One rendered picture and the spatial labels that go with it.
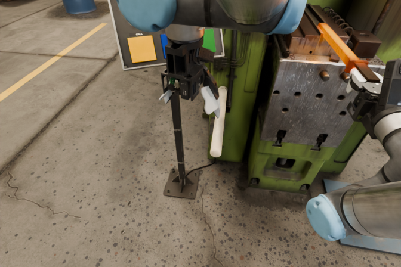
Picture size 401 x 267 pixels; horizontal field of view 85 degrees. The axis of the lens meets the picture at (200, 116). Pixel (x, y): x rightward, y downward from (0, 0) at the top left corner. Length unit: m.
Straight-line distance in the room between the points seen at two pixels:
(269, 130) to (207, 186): 0.62
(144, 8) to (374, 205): 0.40
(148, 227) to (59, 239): 0.48
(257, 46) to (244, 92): 0.25
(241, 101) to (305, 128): 0.36
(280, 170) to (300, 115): 0.48
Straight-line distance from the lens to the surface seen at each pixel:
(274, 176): 1.44
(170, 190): 1.50
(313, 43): 0.98
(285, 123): 1.10
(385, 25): 1.21
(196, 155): 1.66
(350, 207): 0.45
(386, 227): 0.42
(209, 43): 0.77
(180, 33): 0.42
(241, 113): 1.31
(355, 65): 0.73
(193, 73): 0.45
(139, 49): 0.73
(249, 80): 1.18
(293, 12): 0.28
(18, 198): 1.87
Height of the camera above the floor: 1.30
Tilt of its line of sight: 41 degrees down
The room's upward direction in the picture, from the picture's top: straight up
